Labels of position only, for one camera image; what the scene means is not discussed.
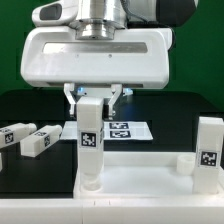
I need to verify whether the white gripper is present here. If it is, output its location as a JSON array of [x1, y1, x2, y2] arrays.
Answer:
[[21, 0, 173, 120]]

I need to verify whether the white square desk top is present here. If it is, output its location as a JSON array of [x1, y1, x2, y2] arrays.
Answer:
[[73, 151, 224, 199]]

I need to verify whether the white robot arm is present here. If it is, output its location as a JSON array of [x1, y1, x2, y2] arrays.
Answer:
[[21, 0, 199, 118]]

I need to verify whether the white marker base sheet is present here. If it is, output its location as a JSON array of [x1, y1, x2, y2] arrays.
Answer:
[[61, 121, 153, 140]]

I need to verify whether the white left fence piece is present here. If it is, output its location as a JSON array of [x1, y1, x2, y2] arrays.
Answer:
[[0, 153, 3, 172]]

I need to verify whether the white front fence bar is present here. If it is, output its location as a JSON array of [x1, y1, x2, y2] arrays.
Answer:
[[0, 196, 224, 224]]

